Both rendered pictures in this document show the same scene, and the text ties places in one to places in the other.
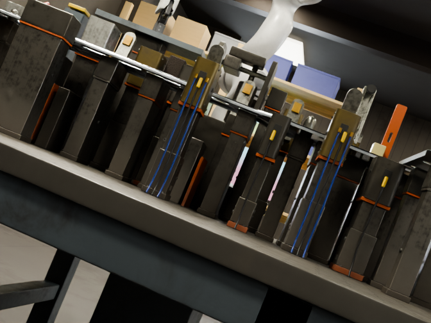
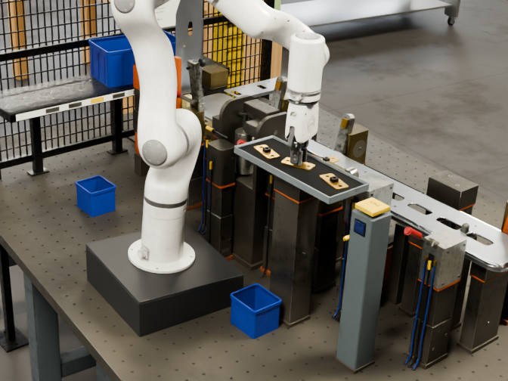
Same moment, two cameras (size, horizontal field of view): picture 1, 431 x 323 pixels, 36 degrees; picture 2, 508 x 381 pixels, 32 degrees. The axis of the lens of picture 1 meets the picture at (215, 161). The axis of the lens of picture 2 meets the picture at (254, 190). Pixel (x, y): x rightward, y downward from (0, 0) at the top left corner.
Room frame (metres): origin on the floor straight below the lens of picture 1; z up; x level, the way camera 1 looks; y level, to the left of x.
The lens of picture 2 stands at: (3.70, 1.69, 2.11)
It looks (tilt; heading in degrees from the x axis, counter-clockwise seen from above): 26 degrees down; 224
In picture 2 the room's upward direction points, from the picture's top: 3 degrees clockwise
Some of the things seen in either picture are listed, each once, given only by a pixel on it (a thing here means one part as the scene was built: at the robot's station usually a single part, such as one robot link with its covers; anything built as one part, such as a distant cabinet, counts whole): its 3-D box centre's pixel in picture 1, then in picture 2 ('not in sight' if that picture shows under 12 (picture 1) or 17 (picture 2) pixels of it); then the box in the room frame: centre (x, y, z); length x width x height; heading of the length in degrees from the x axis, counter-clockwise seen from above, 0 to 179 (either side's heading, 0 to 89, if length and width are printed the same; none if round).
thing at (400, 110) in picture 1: (370, 186); (176, 128); (1.87, -0.43, 0.95); 0.03 x 0.01 x 0.50; 85
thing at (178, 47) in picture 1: (152, 37); (298, 167); (2.12, 0.34, 1.16); 0.37 x 0.14 x 0.02; 85
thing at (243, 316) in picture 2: not in sight; (255, 311); (2.23, 0.31, 0.75); 0.11 x 0.10 x 0.09; 85
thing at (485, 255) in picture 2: (179, 84); (332, 164); (1.76, 0.17, 1.00); 1.38 x 0.22 x 0.02; 85
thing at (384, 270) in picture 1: (401, 229); not in sight; (1.51, -0.45, 0.84); 0.05 x 0.05 x 0.29; 85
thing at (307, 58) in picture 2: not in sight; (306, 60); (2.11, 0.33, 1.44); 0.09 x 0.08 x 0.13; 27
